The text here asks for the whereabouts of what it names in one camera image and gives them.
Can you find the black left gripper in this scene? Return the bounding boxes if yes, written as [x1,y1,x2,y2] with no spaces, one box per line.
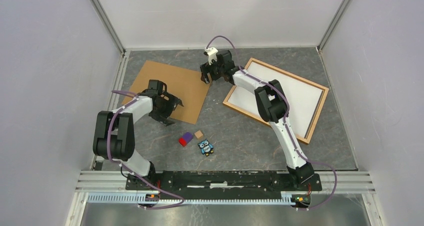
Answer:
[149,91,183,126]

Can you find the brown cardboard backing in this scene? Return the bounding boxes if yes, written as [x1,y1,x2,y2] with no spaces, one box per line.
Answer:
[129,61,210,124]

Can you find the wooden picture frame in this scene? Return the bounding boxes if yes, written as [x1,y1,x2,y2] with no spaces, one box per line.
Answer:
[222,57,330,145]

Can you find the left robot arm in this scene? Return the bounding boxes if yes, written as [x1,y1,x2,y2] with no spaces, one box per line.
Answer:
[92,80,183,190]

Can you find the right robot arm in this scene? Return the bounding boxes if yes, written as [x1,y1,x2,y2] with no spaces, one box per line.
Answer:
[200,47,315,190]

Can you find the red and purple block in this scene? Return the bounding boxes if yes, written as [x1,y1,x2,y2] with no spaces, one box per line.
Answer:
[178,132,194,147]

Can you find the small tan wooden cube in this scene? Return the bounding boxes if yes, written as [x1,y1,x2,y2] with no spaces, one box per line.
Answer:
[194,130,204,139]

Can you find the blue owl figure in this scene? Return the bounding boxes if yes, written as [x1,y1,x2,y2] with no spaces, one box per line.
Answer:
[197,139,214,157]

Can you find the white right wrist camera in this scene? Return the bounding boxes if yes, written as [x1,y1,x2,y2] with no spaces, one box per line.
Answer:
[204,47,219,66]

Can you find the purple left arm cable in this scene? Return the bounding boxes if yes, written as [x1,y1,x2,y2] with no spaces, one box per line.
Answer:
[106,89,185,210]

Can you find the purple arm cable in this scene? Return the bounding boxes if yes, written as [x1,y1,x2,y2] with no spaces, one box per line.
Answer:
[205,35,338,211]
[106,89,185,210]

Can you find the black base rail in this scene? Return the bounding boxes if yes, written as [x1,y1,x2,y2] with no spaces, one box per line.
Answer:
[125,170,323,200]

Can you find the white toothed cable tray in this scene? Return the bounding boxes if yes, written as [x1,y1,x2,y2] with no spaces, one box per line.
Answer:
[87,192,295,206]

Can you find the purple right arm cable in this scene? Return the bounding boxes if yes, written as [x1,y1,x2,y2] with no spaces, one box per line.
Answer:
[205,35,338,211]

